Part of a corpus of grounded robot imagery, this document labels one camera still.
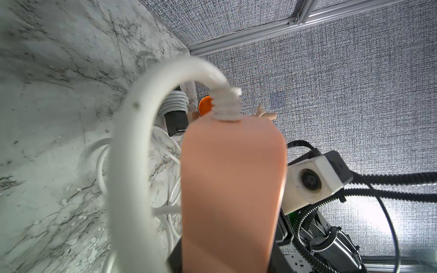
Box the black power strip grey cord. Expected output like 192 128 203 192
159 89 191 137

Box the pink power strip white cord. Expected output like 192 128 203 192
85 55 288 273

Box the orange mug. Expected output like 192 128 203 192
198 96 213 117

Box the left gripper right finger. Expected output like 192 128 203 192
268 245 294 273

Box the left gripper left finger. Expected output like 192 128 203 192
167 240 183 273

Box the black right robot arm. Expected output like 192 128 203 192
275 209 368 273

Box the wooden mug tree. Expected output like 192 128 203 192
255 104 277 121

